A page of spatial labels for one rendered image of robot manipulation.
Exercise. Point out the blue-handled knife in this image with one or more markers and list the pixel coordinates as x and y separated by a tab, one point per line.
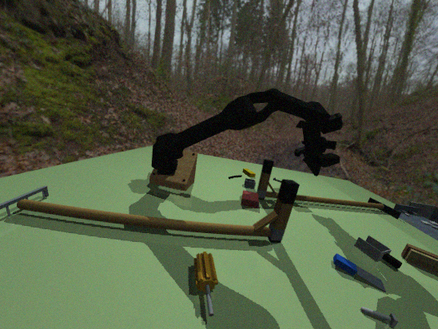
351	268

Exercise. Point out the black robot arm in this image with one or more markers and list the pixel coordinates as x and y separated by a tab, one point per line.
241	114

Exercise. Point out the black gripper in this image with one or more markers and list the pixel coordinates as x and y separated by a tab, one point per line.
313	156

